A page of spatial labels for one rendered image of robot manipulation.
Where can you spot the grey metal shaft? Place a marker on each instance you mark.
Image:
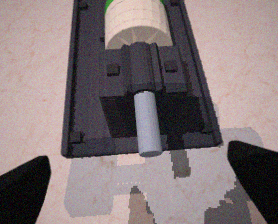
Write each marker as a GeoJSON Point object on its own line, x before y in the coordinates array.
{"type": "Point", "coordinates": [148, 132]}

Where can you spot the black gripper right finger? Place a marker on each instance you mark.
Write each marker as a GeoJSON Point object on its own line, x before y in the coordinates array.
{"type": "Point", "coordinates": [257, 170]}

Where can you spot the green ring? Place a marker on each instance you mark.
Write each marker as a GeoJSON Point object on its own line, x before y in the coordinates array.
{"type": "Point", "coordinates": [108, 2]}

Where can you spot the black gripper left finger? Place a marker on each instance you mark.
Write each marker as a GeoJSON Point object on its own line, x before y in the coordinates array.
{"type": "Point", "coordinates": [23, 190]}

